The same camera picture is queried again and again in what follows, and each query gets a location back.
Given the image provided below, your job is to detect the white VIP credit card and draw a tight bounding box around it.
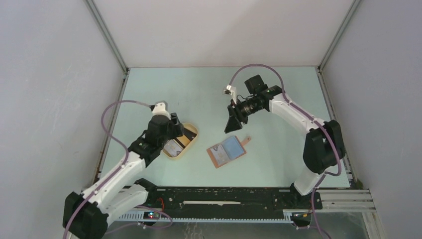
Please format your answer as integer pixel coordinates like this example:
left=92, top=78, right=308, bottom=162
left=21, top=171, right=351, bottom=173
left=210, top=144, right=229, bottom=168

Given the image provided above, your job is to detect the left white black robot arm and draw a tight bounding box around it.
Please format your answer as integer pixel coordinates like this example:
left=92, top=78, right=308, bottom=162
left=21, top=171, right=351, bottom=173
left=63, top=113, right=184, bottom=239

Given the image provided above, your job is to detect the yellow oval tray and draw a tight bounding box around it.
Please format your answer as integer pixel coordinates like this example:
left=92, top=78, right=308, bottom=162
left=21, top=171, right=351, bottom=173
left=162, top=122, right=199, bottom=160

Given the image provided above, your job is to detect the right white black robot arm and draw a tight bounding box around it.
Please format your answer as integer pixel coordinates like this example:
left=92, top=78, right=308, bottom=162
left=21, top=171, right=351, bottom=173
left=223, top=75, right=346, bottom=208

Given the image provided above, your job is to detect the aluminium frame rail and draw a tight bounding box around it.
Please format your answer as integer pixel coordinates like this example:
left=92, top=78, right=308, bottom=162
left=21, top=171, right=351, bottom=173
left=76, top=188, right=377, bottom=224

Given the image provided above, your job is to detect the credit card stack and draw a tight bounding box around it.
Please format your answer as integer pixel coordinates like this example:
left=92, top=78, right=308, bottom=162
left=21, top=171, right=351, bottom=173
left=163, top=128, right=197, bottom=158

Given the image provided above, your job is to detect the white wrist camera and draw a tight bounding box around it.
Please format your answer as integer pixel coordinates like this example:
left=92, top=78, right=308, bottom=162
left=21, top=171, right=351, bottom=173
left=150, top=101, right=171, bottom=120
left=223, top=85, right=237, bottom=105

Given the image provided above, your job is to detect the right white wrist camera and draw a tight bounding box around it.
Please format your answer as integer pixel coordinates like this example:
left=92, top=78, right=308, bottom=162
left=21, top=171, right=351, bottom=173
left=223, top=85, right=237, bottom=105

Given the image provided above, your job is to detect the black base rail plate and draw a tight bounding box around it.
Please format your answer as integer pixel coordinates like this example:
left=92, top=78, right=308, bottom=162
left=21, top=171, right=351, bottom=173
left=144, top=187, right=322, bottom=220

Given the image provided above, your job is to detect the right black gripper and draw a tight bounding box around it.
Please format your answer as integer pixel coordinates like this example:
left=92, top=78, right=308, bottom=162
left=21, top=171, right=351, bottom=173
left=224, top=96, right=263, bottom=134

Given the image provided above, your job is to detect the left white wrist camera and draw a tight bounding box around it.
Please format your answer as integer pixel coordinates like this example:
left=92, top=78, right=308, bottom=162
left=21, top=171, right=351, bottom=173
left=150, top=101, right=171, bottom=120

